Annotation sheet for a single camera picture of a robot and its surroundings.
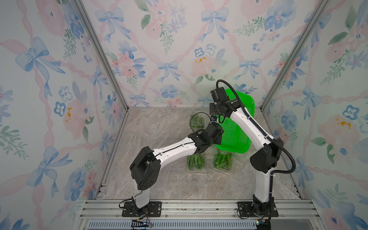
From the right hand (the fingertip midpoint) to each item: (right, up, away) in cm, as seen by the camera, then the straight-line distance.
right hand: (215, 107), depth 87 cm
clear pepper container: (-8, -8, +20) cm, 23 cm away
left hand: (+2, -15, -5) cm, 16 cm away
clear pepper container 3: (+5, -33, +1) cm, 33 cm away
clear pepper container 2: (-11, -33, 0) cm, 35 cm away
